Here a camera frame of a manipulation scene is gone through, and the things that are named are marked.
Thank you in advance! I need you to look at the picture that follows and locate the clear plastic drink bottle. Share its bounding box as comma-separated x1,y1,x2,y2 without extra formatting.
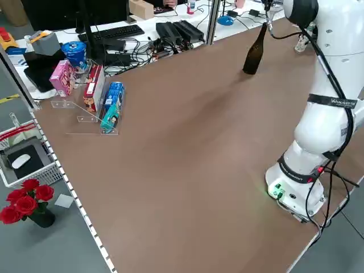
293,28,312,53

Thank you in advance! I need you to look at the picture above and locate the dark glass bottle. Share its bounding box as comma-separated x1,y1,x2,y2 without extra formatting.
242,22,268,75

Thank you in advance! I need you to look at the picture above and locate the black finned power supply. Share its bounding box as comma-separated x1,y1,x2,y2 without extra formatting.
173,20,205,43
155,22,183,46

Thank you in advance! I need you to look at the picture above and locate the cardboard box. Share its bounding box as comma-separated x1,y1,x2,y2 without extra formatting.
129,0,154,20

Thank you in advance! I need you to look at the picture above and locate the black keyboard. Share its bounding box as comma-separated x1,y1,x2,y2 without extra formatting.
78,24,145,42

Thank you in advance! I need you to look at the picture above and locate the blue cookie box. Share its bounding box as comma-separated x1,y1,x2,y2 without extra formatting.
102,81,126,114

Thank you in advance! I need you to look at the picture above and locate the red cookie box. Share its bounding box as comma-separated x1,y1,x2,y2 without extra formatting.
82,64,105,112

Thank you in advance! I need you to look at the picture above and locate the teal snack box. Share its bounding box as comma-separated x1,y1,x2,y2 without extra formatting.
100,104,123,134

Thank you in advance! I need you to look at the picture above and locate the black monitor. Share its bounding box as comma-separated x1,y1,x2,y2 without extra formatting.
28,0,129,57

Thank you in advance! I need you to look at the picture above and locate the blue round tub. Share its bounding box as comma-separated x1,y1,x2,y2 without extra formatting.
61,42,88,74

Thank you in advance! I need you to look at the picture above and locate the clear acrylic shelf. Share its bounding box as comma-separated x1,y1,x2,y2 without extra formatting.
50,58,126,137

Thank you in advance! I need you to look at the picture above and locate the pink snack box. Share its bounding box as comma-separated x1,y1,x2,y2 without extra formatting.
48,60,76,98

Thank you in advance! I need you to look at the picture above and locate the grey box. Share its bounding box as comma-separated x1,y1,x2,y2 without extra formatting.
34,32,60,56

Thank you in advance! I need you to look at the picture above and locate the black laptop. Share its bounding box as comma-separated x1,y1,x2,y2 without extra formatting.
22,52,68,93

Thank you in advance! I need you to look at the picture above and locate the red yellow stop button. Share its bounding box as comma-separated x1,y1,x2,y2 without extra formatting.
0,27,16,49

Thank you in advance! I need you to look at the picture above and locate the white plastic basket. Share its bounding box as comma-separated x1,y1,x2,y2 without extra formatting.
0,121,63,188

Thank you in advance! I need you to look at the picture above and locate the white card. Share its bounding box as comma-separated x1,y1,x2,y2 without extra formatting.
53,194,74,208

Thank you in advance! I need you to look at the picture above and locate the black mouse pad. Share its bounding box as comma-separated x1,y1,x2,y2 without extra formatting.
6,144,43,179

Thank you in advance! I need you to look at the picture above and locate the white computer mouse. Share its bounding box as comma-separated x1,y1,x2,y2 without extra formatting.
11,153,31,169

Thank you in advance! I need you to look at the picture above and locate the black vase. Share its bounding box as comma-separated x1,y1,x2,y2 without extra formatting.
28,209,56,228

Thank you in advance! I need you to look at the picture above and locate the red roses bunch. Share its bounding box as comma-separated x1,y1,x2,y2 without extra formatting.
0,178,55,225

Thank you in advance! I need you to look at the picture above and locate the aluminium frame post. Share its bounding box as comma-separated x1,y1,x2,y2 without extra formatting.
206,0,225,46

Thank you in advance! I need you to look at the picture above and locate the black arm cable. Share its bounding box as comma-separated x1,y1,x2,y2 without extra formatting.
268,27,356,163

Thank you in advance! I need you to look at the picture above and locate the black cable bundle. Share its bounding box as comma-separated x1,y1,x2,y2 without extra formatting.
105,36,183,75

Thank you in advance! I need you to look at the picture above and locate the black base cable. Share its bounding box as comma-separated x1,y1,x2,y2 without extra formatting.
305,159,361,238

